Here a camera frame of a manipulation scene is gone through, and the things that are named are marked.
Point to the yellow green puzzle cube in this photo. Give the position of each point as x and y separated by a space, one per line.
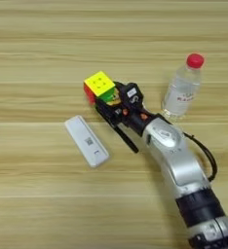
98 86

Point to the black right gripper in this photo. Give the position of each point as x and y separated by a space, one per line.
132 116

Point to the yellow black tape measure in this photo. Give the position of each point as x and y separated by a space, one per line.
128 141

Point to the clear water bottle red cap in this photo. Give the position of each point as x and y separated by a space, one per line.
181 92

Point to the white rectangular device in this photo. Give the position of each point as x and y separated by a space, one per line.
86 141

